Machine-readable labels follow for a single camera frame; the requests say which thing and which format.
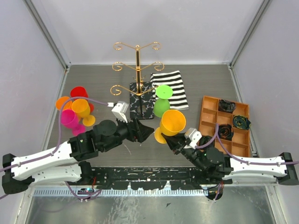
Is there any rolled dark sock top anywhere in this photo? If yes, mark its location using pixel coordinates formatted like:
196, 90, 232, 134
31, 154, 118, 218
218, 99, 236, 113

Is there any pink plastic wine glass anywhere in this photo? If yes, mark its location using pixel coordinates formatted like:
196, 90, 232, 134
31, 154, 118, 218
60, 109, 86, 136

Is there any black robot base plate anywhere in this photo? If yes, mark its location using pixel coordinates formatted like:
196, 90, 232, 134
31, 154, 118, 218
66, 167, 233, 191

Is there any orange wooden compartment tray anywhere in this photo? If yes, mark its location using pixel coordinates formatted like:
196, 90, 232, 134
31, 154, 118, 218
199, 96, 251, 157

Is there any red plastic wine glass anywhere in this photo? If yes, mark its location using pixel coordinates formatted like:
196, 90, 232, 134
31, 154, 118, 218
70, 86, 94, 113

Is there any aluminium frame rail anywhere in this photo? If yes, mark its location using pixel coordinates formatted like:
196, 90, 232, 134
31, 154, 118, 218
21, 167, 278, 203

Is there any orange plastic wine glass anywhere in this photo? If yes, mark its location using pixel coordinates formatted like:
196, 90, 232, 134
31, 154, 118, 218
56, 96, 72, 111

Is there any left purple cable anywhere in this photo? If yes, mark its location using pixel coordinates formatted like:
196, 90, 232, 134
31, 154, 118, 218
0, 97, 115, 203

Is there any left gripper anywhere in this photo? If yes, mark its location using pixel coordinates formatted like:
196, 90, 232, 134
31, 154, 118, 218
102, 113, 155, 153

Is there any black white striped cloth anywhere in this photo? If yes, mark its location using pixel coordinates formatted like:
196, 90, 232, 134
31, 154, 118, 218
150, 70, 189, 110

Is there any rolled dark sock middle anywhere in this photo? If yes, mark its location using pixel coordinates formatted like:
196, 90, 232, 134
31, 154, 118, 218
218, 124, 234, 141

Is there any yellow wine glass left cluster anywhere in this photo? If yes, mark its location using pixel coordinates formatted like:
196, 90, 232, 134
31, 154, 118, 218
71, 98, 96, 126

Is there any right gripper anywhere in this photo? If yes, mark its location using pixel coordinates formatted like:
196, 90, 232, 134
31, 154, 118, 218
161, 130, 206, 171

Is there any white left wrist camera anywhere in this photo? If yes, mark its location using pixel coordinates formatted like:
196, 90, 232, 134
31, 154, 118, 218
108, 101, 129, 123

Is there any rolled dark sock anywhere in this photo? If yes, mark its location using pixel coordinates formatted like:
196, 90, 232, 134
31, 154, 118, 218
218, 99, 236, 113
199, 135, 215, 147
233, 115, 251, 130
218, 124, 234, 141

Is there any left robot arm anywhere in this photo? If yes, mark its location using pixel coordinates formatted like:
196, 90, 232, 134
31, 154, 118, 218
1, 119, 154, 195

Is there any gold wine glass rack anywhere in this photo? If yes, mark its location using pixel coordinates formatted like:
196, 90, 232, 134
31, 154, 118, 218
110, 42, 164, 120

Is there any rolled dark sock right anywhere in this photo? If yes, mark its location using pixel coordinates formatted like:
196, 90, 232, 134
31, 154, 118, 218
233, 115, 251, 130

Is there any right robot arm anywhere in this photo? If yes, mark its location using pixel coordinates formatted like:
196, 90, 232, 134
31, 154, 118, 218
162, 134, 299, 186

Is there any rolled dark sock bottom left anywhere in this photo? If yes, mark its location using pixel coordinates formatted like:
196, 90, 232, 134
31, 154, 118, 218
199, 135, 215, 147

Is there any green plastic wine glass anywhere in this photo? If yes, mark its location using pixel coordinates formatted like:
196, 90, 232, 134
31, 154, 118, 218
154, 85, 173, 118

